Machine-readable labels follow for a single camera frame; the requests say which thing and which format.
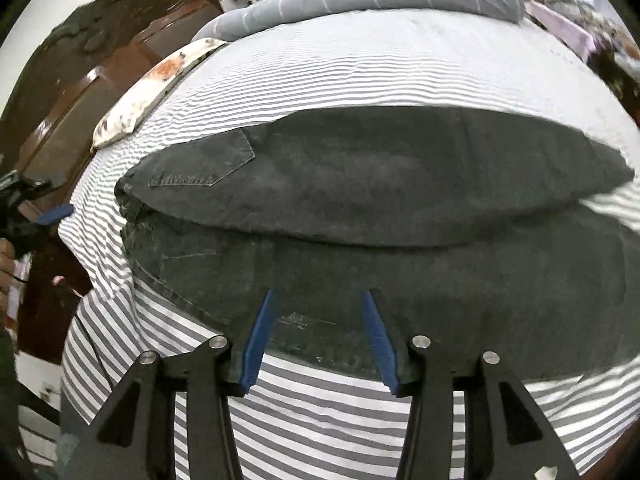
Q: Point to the floral pillow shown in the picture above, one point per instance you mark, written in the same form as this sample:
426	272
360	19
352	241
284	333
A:
150	80

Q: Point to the person's left hand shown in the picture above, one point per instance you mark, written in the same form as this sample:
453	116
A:
5	265

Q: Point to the carved wooden headboard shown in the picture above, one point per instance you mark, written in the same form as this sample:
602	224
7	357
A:
75	85

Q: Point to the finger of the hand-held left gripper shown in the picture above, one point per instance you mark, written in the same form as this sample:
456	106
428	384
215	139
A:
56	214

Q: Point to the grey white striped bed sheet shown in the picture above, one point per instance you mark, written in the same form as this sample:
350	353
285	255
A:
375	60

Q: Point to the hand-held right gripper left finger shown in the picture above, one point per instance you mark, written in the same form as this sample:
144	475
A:
257	345

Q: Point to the black denim pants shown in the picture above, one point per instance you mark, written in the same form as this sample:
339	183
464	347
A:
350	185

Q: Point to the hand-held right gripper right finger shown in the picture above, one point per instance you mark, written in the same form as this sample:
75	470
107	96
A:
381	345

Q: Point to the pink cloth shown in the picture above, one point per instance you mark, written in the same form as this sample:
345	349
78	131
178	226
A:
560	25

